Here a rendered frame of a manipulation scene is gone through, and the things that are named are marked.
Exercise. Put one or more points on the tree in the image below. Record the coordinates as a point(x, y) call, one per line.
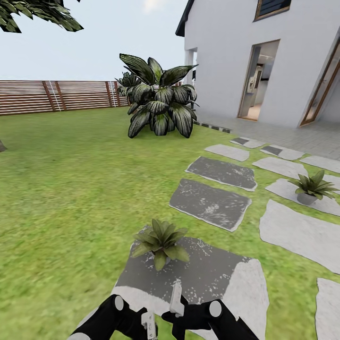
point(52, 10)

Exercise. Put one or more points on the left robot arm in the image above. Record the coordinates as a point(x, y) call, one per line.
point(114, 314)

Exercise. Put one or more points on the fixed window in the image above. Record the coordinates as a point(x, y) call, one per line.
point(260, 67)

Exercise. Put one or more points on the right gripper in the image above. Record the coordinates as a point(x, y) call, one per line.
point(181, 324)

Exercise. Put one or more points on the pot plant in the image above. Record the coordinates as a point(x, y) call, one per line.
point(311, 189)
point(160, 240)

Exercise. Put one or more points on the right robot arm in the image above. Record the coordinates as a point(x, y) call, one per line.
point(212, 315)

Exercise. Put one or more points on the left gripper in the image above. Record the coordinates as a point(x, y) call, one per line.
point(137, 331)

